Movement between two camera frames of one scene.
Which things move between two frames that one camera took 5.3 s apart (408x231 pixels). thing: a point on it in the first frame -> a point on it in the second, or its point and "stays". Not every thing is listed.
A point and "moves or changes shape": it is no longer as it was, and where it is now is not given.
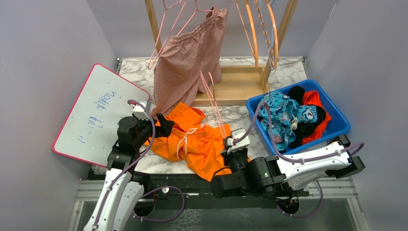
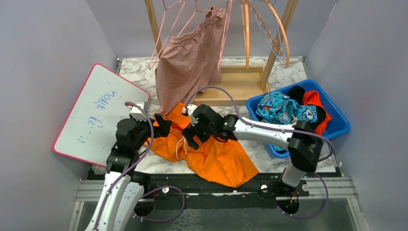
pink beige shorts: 189,62 stays
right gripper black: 226,156 -> 190,131
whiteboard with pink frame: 90,130 stays
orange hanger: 255,54 moves or changes shape
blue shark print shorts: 285,114 stays
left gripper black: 166,127 stays
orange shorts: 191,141 stays
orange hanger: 275,32 moves or changes shape
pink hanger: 158,37 stays
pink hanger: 220,119 -> 223,41
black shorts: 297,93 stays
